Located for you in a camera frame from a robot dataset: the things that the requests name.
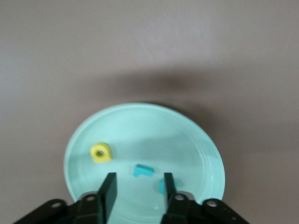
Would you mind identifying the teal foam letter c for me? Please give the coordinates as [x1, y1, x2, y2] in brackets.
[158, 178, 179, 195]

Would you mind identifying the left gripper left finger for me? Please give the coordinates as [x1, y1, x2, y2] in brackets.
[14, 172, 119, 224]

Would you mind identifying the teal foam letter r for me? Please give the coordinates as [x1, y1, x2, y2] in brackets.
[133, 164, 156, 178]

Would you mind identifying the yellow foam letter a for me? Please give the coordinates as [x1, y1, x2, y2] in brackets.
[90, 142, 112, 163]

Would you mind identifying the green plate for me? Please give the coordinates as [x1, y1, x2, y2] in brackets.
[63, 102, 227, 222]

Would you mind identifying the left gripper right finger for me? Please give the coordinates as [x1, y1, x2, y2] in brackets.
[161, 172, 250, 224]

